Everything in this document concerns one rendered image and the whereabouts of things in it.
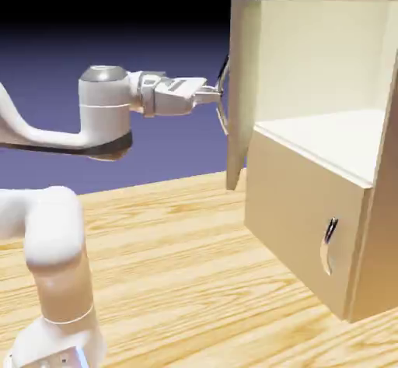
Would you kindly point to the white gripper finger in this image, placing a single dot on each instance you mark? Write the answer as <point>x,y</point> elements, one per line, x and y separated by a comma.
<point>206,98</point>
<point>209,89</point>

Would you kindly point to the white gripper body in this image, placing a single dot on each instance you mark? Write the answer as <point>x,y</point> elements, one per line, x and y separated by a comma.
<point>174,97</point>

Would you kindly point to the beige cabinet door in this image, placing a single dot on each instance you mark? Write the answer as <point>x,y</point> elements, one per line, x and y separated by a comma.
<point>241,94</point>

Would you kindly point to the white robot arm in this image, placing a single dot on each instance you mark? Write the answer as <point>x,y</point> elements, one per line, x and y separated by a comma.
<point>102,106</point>

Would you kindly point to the beige wooden cabinet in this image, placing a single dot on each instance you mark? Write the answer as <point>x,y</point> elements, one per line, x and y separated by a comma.
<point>323,156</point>

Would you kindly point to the beige cabinet drawer front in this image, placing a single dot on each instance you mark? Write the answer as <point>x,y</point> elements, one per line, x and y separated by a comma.
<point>304,234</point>

